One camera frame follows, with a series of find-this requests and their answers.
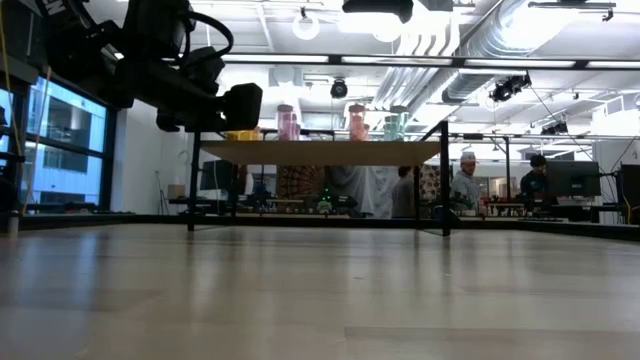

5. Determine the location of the patterned round tapestry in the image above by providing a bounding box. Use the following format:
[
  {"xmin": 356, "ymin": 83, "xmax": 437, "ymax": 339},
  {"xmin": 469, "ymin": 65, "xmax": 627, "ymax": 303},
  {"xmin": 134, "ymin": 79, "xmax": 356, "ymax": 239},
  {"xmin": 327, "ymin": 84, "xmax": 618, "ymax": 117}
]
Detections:
[{"xmin": 276, "ymin": 164, "xmax": 327, "ymax": 201}]

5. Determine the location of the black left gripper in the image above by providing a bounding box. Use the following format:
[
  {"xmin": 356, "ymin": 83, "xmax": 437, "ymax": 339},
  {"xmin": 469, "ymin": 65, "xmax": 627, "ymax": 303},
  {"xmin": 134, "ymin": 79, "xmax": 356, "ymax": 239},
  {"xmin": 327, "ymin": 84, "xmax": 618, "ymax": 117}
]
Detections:
[{"xmin": 152, "ymin": 47, "xmax": 264, "ymax": 134}]

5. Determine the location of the black aluminium rig frame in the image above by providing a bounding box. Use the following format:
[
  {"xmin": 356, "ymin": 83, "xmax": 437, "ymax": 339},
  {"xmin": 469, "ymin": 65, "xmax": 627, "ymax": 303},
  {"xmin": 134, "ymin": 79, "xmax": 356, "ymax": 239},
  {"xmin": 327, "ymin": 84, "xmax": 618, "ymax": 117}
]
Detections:
[{"xmin": 0, "ymin": 212, "xmax": 640, "ymax": 241}]

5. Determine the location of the white patterned cloth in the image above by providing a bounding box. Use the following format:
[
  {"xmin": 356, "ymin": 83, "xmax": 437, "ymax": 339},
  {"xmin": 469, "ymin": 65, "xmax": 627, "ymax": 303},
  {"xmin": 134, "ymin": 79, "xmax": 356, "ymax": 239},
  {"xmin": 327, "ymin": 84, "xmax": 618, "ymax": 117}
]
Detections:
[{"xmin": 324, "ymin": 166, "xmax": 401, "ymax": 219}]

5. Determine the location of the wooden shelf black metal frame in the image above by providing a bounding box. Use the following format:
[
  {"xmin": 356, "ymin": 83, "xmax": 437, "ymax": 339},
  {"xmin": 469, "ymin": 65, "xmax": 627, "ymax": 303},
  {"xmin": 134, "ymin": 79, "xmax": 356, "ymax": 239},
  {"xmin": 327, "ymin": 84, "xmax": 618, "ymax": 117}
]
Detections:
[{"xmin": 186, "ymin": 119, "xmax": 454, "ymax": 237}]

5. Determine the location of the black device green light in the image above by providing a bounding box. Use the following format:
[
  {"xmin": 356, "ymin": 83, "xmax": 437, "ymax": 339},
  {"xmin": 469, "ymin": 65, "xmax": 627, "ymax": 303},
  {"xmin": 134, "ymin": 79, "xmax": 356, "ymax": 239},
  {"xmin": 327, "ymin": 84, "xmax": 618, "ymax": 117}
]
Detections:
[{"xmin": 317, "ymin": 188, "xmax": 359, "ymax": 216}]

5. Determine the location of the white ring lamp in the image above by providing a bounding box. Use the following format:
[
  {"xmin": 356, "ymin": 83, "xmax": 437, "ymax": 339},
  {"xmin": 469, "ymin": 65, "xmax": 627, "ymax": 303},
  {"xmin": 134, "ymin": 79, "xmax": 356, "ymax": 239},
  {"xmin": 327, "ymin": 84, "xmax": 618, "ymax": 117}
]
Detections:
[{"xmin": 291, "ymin": 10, "xmax": 322, "ymax": 42}]

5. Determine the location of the person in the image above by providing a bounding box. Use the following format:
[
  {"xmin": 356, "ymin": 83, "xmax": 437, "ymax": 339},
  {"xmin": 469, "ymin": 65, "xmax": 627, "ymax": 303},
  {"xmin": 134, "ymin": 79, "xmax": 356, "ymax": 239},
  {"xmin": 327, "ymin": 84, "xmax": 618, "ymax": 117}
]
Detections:
[
  {"xmin": 449, "ymin": 151, "xmax": 484, "ymax": 216},
  {"xmin": 389, "ymin": 166, "xmax": 417, "ymax": 219},
  {"xmin": 519, "ymin": 153, "xmax": 551, "ymax": 202},
  {"xmin": 237, "ymin": 164, "xmax": 255, "ymax": 197}
]

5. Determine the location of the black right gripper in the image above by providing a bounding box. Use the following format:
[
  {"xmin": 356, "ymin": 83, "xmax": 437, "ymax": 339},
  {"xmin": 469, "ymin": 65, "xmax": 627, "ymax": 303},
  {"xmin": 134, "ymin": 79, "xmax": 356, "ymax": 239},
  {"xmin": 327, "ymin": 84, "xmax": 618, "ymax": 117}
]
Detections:
[{"xmin": 342, "ymin": 0, "xmax": 415, "ymax": 25}]

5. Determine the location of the black overhead light bar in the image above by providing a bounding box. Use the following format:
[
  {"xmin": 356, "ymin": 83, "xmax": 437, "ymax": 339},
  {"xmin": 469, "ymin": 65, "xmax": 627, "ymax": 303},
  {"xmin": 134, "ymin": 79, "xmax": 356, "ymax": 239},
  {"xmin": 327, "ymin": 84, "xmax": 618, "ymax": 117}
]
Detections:
[{"xmin": 219, "ymin": 51, "xmax": 640, "ymax": 71}]

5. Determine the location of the black monitor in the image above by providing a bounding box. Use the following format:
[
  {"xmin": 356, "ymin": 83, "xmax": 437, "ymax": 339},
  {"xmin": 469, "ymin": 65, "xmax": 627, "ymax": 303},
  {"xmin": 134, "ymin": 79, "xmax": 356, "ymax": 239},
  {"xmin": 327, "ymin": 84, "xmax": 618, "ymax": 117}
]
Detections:
[
  {"xmin": 544, "ymin": 159, "xmax": 602, "ymax": 199},
  {"xmin": 619, "ymin": 163, "xmax": 640, "ymax": 225},
  {"xmin": 201, "ymin": 159, "xmax": 236, "ymax": 202}
]

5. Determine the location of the silver ventilation duct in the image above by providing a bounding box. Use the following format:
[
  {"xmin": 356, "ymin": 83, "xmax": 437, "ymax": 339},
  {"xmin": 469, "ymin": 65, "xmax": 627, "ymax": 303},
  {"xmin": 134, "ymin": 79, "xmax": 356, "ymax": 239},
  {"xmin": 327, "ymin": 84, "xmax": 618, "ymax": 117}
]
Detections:
[{"xmin": 442, "ymin": 0, "xmax": 581, "ymax": 105}]

